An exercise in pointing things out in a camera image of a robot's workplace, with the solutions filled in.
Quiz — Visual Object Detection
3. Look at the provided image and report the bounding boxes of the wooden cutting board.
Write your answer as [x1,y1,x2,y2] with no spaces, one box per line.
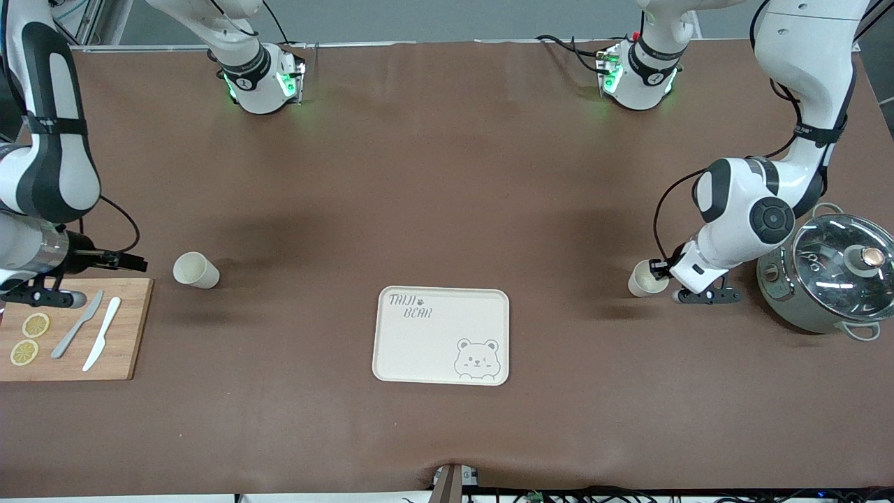
[0,278,154,382]

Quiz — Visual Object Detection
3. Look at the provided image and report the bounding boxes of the black base cable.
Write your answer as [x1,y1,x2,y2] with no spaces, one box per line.
[262,0,293,46]

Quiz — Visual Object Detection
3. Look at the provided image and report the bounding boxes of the white plastic cup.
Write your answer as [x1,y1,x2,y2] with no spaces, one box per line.
[173,251,221,290]
[627,260,671,298]

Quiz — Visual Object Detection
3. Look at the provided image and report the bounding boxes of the metal table clamp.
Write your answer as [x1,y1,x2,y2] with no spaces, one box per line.
[432,463,480,503]

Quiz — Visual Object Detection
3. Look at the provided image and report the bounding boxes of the brown table cover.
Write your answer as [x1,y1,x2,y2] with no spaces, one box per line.
[0,38,894,498]

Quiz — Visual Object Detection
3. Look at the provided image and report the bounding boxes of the grey plastic knife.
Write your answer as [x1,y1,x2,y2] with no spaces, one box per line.
[50,290,105,360]

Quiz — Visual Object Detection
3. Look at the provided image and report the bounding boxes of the aluminium frame post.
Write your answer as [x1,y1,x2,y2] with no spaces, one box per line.
[49,0,105,51]

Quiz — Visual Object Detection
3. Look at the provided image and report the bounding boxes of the black base cables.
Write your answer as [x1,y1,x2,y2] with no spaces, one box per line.
[534,34,612,76]

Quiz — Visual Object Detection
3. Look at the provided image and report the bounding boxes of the cream tray with bear print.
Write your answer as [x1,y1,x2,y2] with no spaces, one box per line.
[372,286,511,386]

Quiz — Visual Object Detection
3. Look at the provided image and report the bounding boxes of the white plastic knife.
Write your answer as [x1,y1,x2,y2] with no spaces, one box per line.
[82,297,122,372]

